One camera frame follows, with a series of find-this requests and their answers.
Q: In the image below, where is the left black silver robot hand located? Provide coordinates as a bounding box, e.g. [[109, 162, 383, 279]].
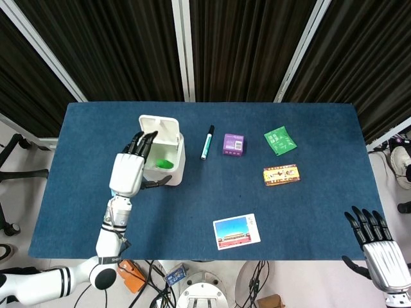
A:
[[109, 130, 173, 198]]

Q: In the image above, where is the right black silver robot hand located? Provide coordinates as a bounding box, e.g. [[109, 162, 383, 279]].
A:
[[341, 205, 411, 293]]

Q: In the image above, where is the white square bin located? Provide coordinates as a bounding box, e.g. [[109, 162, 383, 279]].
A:
[[137, 114, 186, 186]]

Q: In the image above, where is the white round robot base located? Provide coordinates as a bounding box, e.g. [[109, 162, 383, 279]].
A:
[[175, 271, 227, 308]]

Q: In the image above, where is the blue table cloth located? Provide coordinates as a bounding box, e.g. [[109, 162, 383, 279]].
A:
[[28, 101, 394, 261]]

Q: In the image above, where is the teal white marker pen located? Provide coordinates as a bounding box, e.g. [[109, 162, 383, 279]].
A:
[[200, 124, 215, 160]]

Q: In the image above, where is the white sneaker shoe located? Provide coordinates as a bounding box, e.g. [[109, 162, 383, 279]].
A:
[[390, 146, 411, 190]]

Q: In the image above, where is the orange plastic device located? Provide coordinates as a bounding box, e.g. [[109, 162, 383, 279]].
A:
[[116, 259, 147, 294]]

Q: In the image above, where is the purple cube box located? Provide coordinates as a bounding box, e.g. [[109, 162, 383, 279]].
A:
[[222, 133, 247, 157]]

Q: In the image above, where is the blue circuit board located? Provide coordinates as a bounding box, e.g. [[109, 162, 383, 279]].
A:
[[164, 263, 188, 287]]

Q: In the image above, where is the black office chair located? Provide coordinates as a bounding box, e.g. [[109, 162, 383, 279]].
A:
[[0, 133, 49, 237]]

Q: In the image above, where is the brown cardboard box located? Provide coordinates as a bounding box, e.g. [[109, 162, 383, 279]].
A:
[[256, 294, 286, 308]]

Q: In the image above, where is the palace photo postcard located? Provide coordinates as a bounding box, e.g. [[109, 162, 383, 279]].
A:
[[212, 213, 261, 251]]

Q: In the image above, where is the black pleated curtain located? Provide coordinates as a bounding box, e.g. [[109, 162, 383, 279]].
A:
[[14, 0, 184, 103], [189, 0, 317, 103]]

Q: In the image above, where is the white round disc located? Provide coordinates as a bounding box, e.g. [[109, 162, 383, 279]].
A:
[[234, 260, 270, 308]]

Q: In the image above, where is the green foil packet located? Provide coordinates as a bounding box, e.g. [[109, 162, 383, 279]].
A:
[[263, 125, 298, 157]]

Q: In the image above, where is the black floor cable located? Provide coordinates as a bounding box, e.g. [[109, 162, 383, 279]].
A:
[[73, 284, 109, 308]]

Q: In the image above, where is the white frame post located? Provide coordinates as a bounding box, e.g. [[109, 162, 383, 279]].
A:
[[171, 0, 196, 103], [273, 0, 331, 103], [0, 6, 88, 103]]

